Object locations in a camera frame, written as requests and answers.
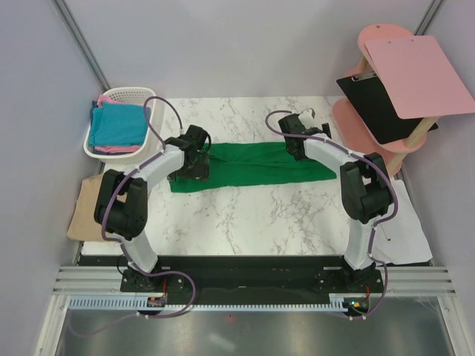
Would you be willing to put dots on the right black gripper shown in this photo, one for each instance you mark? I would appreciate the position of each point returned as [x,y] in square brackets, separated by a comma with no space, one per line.
[326,130]

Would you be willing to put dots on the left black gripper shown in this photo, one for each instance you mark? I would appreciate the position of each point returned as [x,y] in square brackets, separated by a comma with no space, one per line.
[200,173]

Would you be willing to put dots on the green t shirt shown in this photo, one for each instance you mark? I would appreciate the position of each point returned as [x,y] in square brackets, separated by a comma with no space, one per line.
[252,164]

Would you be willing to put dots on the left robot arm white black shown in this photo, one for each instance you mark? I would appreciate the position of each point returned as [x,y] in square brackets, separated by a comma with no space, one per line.
[122,203]

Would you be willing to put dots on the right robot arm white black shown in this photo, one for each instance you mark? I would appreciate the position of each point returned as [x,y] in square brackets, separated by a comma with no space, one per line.
[367,195]

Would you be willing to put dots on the pink wooden side shelf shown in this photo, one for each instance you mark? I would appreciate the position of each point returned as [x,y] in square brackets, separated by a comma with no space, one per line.
[351,126]

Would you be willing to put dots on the black clipboard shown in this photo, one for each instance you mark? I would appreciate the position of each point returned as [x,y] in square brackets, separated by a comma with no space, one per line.
[371,101]

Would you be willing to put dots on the teal folded t shirt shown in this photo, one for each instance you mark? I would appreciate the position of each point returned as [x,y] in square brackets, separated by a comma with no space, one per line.
[118,124]

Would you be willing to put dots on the white plastic laundry basket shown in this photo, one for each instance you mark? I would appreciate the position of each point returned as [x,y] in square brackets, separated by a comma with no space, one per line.
[153,114]

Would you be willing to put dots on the pink folded t shirt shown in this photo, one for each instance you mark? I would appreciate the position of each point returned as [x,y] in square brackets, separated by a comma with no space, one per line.
[113,149]

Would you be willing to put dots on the dark blue folded t shirt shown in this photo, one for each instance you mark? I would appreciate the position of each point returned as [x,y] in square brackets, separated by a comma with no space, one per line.
[93,107]

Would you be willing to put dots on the beige folded t shirt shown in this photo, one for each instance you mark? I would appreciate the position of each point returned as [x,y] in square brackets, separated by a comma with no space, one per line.
[83,227]

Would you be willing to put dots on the pink clipboard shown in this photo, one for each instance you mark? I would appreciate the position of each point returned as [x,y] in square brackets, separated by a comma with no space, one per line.
[418,77]

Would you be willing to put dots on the white pen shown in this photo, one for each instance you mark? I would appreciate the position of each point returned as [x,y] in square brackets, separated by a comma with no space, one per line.
[386,234]

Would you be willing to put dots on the white paper sheet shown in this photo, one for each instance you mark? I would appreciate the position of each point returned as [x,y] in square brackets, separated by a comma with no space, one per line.
[408,243]

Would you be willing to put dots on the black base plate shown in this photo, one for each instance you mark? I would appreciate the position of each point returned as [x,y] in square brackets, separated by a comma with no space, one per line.
[247,279]

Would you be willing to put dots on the aluminium frame rail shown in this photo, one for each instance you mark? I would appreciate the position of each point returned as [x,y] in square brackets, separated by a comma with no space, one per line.
[87,280]

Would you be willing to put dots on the white slotted cable duct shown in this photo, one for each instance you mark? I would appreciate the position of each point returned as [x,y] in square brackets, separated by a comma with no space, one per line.
[157,303]

